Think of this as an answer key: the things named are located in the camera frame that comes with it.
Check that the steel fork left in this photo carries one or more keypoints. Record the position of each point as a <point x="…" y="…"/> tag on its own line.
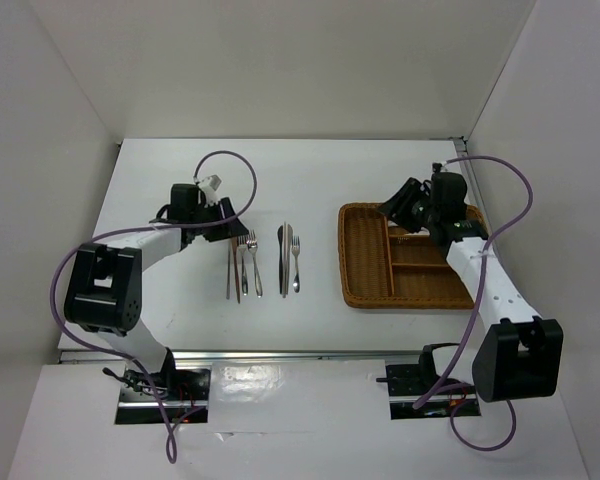
<point x="242" y="249"/>

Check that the aluminium rail front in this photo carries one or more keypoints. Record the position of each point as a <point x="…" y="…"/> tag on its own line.
<point x="254" y="356"/>

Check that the silver knife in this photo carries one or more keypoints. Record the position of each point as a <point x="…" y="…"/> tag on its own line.
<point x="287" y="238"/>

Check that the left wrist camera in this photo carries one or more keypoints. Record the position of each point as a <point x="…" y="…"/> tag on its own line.
<point x="208" y="187"/>

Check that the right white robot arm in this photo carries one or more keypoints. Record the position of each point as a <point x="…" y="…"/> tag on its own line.
<point x="520" y="355"/>

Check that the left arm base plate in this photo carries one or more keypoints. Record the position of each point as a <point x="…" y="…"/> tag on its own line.
<point x="186" y="402"/>

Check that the copper chopstick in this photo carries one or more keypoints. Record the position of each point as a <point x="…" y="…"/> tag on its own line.
<point x="234" y="245"/>

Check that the wicker cutlery tray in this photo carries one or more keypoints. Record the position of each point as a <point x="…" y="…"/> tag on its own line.
<point x="384" y="267"/>

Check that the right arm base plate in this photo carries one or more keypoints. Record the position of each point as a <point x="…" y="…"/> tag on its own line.
<point x="405" y="384"/>

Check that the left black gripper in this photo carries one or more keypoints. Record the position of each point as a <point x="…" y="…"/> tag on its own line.
<point x="227" y="228"/>

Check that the steel fork right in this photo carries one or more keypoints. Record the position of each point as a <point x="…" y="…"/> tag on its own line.
<point x="295" y="251"/>

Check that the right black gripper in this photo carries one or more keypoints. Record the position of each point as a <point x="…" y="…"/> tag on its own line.
<point x="397" y="207"/>

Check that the aluminium rail right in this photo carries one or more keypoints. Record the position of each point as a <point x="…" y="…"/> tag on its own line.
<point x="467" y="169"/>

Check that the steel fork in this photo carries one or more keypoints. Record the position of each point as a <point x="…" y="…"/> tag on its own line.
<point x="295" y="251"/>
<point x="242" y="249"/>
<point x="252" y="246"/>

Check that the aluminium rail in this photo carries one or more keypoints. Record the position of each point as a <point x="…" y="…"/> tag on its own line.
<point x="467" y="169"/>
<point x="254" y="356"/>

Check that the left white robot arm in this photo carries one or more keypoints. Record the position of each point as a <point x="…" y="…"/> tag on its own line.
<point x="104" y="295"/>

